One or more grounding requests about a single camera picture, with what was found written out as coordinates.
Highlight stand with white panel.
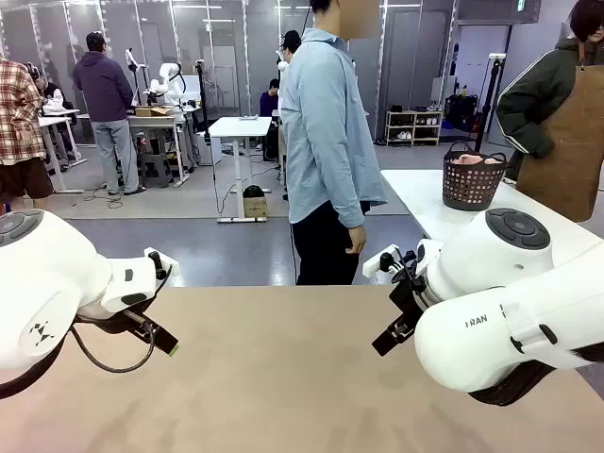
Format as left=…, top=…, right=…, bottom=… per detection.
left=125, top=46, right=143, bottom=108

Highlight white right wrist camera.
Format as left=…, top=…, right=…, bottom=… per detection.
left=361, top=243, right=401, bottom=277

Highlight black left arm cable sleeve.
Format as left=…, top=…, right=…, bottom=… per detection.
left=0, top=348, right=67, bottom=401

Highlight black right arm cable sleeve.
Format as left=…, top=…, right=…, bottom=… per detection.
left=466, top=343, right=604, bottom=408

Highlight large white table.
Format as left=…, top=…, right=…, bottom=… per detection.
left=379, top=168, right=604, bottom=270

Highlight mannequin in plaid shirt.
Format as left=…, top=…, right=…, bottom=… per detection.
left=0, top=56, right=56, bottom=213

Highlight person's right forearm blue sleeve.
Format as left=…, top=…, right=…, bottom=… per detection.
left=320, top=141, right=367, bottom=230

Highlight seated person in purple top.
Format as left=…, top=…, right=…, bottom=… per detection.
left=260, top=78, right=283, bottom=119

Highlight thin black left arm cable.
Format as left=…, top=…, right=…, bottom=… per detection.
left=69, top=263, right=175, bottom=374

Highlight person in brown apron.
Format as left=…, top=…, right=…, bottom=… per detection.
left=495, top=0, right=604, bottom=223

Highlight person in light blue shirt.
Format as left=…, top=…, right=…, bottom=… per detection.
left=277, top=0, right=389, bottom=287

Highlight small white standing desk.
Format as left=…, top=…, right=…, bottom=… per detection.
left=207, top=115, right=275, bottom=224

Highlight grey work desk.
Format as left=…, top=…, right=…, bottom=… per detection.
left=126, top=107, right=202, bottom=183

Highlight seated person in black jacket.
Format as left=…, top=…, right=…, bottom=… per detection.
left=32, top=75, right=65, bottom=114

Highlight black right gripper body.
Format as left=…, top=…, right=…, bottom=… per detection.
left=387, top=271, right=433, bottom=332

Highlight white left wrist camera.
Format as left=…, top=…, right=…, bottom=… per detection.
left=143, top=246, right=182, bottom=278

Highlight person's right hand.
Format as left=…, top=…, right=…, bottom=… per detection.
left=345, top=225, right=368, bottom=256

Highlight black arm cable sleeve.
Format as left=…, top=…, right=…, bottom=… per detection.
left=0, top=348, right=67, bottom=401
left=466, top=343, right=604, bottom=408

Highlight pink towel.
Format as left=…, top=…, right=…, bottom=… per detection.
left=449, top=151, right=505, bottom=167

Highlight stack of black cases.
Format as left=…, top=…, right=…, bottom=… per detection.
left=445, top=92, right=482, bottom=133

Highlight black step stool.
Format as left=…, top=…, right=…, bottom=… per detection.
left=136, top=152, right=174, bottom=189

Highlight person in black cap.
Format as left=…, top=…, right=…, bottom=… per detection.
left=276, top=29, right=303, bottom=188

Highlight person in purple hoodie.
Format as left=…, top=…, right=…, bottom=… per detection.
left=72, top=31, right=147, bottom=197

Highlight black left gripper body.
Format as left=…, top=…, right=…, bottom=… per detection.
left=75, top=307, right=159, bottom=338

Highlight tall black light stand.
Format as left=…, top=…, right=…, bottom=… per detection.
left=473, top=53, right=507, bottom=155

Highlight white desk with white legs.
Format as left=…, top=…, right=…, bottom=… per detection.
left=37, top=108, right=89, bottom=194

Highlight wooden shoe rack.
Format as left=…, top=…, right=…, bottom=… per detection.
left=385, top=109, right=445, bottom=146

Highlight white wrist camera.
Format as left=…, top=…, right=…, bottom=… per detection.
left=143, top=246, right=182, bottom=278
left=361, top=243, right=401, bottom=277

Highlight dark grey perforated basket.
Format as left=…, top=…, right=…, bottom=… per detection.
left=442, top=141, right=509, bottom=212

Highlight cardboard box with black print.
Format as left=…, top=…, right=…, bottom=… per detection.
left=243, top=195, right=269, bottom=219

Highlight black camera tripod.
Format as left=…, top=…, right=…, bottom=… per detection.
left=194, top=59, right=213, bottom=145

